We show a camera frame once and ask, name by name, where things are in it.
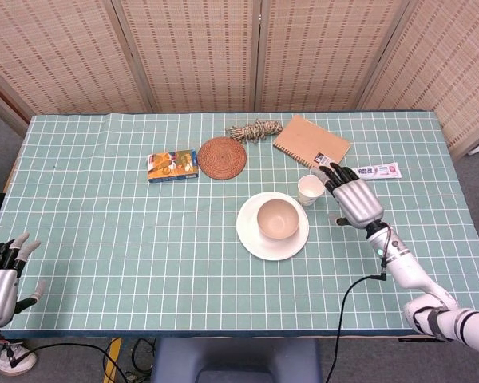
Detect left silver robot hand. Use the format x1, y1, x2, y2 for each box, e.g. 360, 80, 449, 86
0, 232, 48, 328

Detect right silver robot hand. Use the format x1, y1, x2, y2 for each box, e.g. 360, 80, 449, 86
318, 162, 385, 230

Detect beige bowl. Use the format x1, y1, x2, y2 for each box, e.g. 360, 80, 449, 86
256, 199, 299, 239

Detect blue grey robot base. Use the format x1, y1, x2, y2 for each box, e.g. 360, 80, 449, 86
149, 338, 324, 383

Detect white paper cup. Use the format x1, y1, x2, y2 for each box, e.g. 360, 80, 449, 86
297, 174, 326, 207

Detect brown spiral notebook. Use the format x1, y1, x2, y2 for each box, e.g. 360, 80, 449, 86
272, 114, 352, 169

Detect white paper plate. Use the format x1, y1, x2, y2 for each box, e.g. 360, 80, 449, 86
236, 191, 311, 262

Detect white toothpaste tube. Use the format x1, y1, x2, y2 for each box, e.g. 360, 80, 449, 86
354, 161, 402, 180

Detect green checked tablecloth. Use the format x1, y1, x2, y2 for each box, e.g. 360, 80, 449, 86
0, 111, 479, 340

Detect round woven rattan coaster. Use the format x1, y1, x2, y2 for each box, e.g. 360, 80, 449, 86
197, 136, 248, 181

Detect blue and orange snack box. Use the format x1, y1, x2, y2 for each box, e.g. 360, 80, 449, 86
146, 148, 200, 184

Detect bamboo folding screen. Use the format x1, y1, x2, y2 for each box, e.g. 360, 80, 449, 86
0, 0, 479, 161

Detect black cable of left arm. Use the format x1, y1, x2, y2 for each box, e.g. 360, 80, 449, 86
6, 342, 129, 383

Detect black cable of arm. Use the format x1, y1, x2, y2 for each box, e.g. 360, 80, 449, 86
6, 342, 129, 383
319, 267, 388, 383

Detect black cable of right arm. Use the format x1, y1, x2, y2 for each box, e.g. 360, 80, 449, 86
319, 267, 388, 383

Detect bundle of twisted rope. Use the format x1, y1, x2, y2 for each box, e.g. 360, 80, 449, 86
225, 118, 284, 144

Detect black floor cables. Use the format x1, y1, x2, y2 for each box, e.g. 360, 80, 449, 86
130, 338, 159, 374

